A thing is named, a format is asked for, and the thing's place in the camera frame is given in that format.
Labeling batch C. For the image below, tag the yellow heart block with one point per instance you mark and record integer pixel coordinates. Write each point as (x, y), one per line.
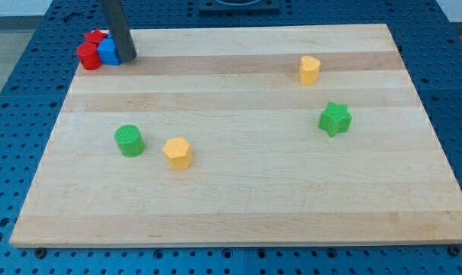
(309, 70)

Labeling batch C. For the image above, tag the yellow hexagon block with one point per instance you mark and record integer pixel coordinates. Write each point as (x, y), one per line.
(178, 153)

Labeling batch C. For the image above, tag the wooden board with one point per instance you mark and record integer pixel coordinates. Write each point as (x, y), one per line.
(262, 172)

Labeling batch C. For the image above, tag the green cylinder block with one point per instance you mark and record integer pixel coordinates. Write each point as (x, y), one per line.
(129, 140)

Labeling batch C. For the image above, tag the green star block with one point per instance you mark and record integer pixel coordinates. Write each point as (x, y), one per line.
(335, 119)

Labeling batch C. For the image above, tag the blue cube block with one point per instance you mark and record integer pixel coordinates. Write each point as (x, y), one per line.
(107, 51)

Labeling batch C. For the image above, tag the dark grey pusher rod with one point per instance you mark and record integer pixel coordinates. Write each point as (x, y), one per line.
(120, 31)

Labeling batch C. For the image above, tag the red cylinder block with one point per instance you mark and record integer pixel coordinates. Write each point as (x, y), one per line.
(88, 56)

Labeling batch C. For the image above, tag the red star block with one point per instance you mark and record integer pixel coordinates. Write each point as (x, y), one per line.
(95, 37)

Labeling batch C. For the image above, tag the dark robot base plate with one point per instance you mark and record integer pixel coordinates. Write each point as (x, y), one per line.
(210, 7)

